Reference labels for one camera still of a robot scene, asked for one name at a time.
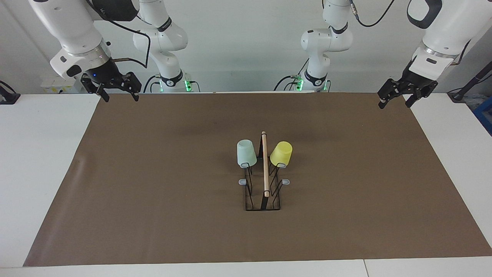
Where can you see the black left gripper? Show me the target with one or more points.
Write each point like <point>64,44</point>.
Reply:
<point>419,80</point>

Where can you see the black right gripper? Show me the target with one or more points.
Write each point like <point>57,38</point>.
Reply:
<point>105,73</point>

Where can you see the yellow plastic cup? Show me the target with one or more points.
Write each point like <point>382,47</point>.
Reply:
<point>281,154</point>

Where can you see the green plastic cup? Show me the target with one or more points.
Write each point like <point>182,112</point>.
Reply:
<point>246,154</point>

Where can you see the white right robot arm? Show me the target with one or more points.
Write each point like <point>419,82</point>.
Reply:
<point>69,23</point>

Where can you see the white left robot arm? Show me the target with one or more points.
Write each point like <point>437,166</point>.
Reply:
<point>446,34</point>

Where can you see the black stand leg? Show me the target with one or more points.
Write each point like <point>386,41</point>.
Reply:
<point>457,95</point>

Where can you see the blue crate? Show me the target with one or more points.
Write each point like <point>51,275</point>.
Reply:
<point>485,113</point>

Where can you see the brown table mat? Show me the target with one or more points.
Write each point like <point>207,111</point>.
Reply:
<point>346,231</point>

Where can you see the white wall socket box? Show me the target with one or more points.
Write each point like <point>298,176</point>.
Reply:
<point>54,85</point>

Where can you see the black clamp mount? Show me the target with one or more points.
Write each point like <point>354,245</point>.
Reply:
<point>9,98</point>

